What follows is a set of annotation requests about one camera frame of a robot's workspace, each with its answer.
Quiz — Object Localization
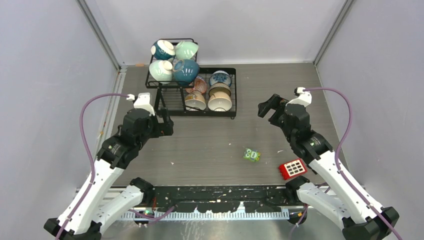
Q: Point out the teal bowl tan interior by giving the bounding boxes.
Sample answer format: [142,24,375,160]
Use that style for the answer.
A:
[172,59,200,86]

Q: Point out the mint green bowl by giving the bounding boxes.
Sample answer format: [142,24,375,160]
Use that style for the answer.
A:
[175,40,199,60]

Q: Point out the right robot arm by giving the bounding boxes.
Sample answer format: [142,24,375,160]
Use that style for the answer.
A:
[257,92,400,240]

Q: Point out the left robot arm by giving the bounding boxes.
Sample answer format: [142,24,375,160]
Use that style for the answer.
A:
[43,108,174,240]

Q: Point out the cream bowl left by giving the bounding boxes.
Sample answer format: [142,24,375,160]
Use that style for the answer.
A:
[184,90,207,111]

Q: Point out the cream bowl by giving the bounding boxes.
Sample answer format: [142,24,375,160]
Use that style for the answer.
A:
[207,91,233,112]
[184,90,207,111]

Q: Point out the pale mint bowl front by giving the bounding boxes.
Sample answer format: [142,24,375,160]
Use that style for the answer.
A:
[149,60,173,85]

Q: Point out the green owl block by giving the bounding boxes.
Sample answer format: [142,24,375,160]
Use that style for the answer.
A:
[243,148,261,162]

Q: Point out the red grid block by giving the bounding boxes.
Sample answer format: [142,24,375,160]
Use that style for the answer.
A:
[278,158,308,181]

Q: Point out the red patterned bowl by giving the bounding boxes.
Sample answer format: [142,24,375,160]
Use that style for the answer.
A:
[186,75,208,94]

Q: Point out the cream bowl right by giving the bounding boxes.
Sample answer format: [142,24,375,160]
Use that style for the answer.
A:
[207,91,233,112]

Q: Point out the brown rimmed stacked bowl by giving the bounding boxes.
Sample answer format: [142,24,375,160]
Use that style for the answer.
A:
[208,82,232,97]

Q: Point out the blue white patterned bowl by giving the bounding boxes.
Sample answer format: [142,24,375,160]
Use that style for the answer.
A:
[209,70,232,87]

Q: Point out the dark teal bowl white foot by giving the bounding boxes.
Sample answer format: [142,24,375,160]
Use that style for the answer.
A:
[150,39,176,62]

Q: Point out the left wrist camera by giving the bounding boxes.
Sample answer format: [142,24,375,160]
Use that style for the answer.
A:
[126,92,156,116]

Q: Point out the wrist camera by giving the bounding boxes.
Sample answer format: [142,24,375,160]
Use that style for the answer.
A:
[288,87,312,108]
[126,92,156,116]

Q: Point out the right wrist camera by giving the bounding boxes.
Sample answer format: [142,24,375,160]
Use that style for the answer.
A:
[288,87,312,108]

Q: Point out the black wire dish rack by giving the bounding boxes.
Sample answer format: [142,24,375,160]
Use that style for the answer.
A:
[145,38,237,120]

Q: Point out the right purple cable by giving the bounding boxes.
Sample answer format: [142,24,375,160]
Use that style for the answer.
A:
[303,87,403,240]

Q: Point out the purple cable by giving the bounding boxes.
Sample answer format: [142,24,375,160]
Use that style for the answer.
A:
[303,87,403,240]
[54,93,136,240]

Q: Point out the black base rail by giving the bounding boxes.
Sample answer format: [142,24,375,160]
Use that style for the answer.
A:
[140,185,304,213]

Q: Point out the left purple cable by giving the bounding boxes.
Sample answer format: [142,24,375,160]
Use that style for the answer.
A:
[54,93,136,240]

